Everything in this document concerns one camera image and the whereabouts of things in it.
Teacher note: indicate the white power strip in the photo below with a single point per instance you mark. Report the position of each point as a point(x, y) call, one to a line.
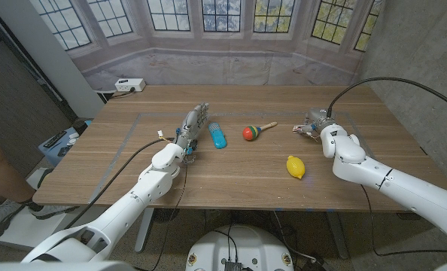
point(129, 85)

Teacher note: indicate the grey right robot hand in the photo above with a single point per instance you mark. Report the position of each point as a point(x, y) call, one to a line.
point(317, 120)

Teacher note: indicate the person's bare leg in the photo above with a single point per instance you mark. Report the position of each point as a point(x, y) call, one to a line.
point(1, 171)

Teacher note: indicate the colourful wooden maraca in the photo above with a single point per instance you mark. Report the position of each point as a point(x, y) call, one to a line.
point(250, 133)

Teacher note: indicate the grey table leg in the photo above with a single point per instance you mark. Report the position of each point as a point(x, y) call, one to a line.
point(144, 229)
point(337, 235)

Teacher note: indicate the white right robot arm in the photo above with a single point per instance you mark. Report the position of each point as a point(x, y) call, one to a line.
point(404, 188)

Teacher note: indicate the yellow toy lemon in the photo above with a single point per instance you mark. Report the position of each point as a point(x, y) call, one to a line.
point(295, 167)

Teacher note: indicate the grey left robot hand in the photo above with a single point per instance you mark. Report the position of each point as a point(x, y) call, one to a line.
point(191, 128)

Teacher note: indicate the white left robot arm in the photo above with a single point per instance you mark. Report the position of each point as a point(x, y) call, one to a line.
point(125, 207)

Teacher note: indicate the blue storage bin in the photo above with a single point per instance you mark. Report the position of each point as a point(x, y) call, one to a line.
point(56, 150)

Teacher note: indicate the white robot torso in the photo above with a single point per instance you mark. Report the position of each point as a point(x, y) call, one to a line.
point(242, 248)

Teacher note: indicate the red and white matchbox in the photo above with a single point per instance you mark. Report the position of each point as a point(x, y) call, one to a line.
point(298, 129)

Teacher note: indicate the black remote control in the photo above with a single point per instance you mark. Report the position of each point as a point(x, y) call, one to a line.
point(55, 139)

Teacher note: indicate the printed window backdrop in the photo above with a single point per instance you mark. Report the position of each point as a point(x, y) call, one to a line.
point(216, 64)

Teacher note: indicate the blue toy phone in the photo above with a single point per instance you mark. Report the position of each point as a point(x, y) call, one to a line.
point(218, 137)

